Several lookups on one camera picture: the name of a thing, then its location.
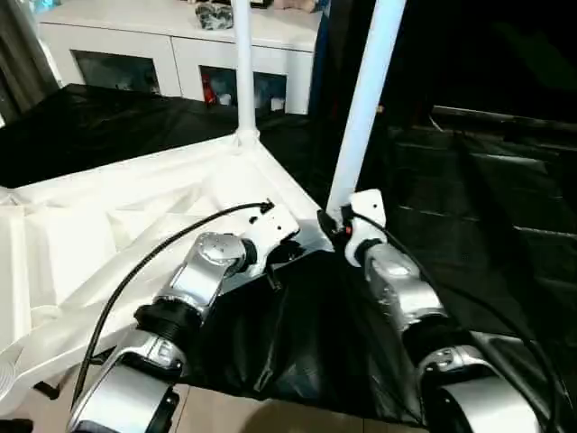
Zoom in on white plastic stool seat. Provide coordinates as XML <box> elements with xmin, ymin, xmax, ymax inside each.
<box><xmin>0</xmin><ymin>127</ymin><xmax>334</xmax><ymax>394</ymax></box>

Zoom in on black work mat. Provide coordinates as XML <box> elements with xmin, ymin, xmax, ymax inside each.
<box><xmin>0</xmin><ymin>80</ymin><xmax>577</xmax><ymax>428</ymax></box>

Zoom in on beige soft object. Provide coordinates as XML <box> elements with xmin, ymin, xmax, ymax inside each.
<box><xmin>273</xmin><ymin>0</ymin><xmax>317</xmax><ymax>14</ymax></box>

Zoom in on dark object on cabinet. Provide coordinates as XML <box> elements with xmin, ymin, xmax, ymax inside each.
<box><xmin>192</xmin><ymin>2</ymin><xmax>236</xmax><ymax>32</ymax></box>

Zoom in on white cabinet with glass doors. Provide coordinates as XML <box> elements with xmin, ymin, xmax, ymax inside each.
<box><xmin>37</xmin><ymin>0</ymin><xmax>325</xmax><ymax>117</ymax></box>

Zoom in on black tripod stand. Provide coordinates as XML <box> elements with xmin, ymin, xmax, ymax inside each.
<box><xmin>34</xmin><ymin>380</ymin><xmax>63</xmax><ymax>401</ymax></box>

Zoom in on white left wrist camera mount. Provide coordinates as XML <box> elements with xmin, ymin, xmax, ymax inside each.
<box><xmin>244</xmin><ymin>201</ymin><xmax>302</xmax><ymax>277</ymax></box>

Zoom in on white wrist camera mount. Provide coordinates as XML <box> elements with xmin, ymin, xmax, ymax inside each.
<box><xmin>244</xmin><ymin>201</ymin><xmax>302</xmax><ymax>277</ymax></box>
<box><xmin>339</xmin><ymin>188</ymin><xmax>389</xmax><ymax>268</ymax></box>

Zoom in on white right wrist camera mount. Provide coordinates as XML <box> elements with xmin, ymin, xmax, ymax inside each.
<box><xmin>339</xmin><ymin>188</ymin><xmax>389</xmax><ymax>268</ymax></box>

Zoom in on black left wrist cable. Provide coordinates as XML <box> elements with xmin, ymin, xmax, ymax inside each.
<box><xmin>75</xmin><ymin>200</ymin><xmax>276</xmax><ymax>410</ymax></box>

